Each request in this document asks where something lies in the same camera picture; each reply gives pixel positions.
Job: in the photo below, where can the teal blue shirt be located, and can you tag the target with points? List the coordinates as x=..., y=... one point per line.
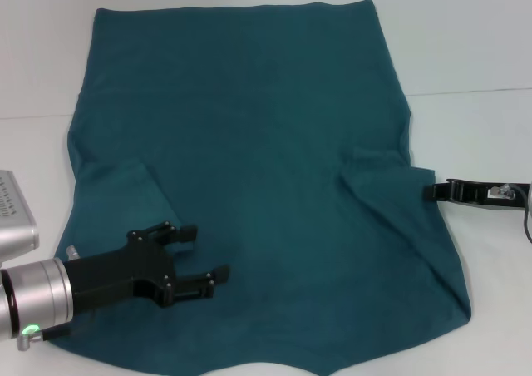
x=257, y=143

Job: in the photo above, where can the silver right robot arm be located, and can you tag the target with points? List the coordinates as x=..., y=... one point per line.
x=530, y=195

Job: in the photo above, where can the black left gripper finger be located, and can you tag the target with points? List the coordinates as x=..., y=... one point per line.
x=193, y=288
x=188, y=233

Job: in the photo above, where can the left gripper silver plug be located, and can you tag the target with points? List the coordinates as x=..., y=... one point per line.
x=73, y=253

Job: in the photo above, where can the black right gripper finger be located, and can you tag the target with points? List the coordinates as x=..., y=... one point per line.
x=434, y=192

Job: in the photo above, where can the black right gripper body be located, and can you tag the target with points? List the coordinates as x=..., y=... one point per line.
x=474, y=192

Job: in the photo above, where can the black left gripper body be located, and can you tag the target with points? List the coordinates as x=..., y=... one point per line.
x=112, y=272

